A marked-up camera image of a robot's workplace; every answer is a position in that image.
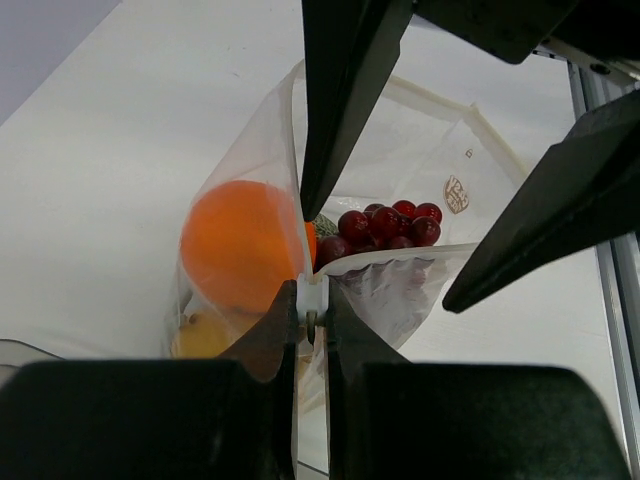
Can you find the clear zip top bag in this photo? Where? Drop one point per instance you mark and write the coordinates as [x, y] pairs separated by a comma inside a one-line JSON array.
[[424, 183]]

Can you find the orange fruit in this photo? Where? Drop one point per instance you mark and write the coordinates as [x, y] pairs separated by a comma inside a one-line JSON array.
[[240, 242]]

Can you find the green netted melon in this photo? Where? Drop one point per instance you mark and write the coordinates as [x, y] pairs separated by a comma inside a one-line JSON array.
[[324, 227]]

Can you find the aluminium rail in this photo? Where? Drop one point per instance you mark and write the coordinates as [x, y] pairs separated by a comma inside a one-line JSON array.
[[618, 261]]

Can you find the yellow lemon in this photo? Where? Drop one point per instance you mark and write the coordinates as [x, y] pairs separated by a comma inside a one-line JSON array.
[[203, 333]]

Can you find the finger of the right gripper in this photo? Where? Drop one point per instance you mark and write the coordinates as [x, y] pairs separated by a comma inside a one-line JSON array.
[[351, 48], [584, 191]]

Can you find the purple grape bunch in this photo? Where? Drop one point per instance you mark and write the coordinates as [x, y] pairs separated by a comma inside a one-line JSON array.
[[378, 227]]

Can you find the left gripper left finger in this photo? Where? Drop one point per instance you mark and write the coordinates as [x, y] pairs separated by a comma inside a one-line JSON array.
[[230, 417]]

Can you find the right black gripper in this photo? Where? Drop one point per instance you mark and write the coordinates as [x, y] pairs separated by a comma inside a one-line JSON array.
[[602, 36]]

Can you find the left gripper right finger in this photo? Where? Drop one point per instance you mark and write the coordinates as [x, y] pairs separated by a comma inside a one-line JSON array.
[[389, 418]]

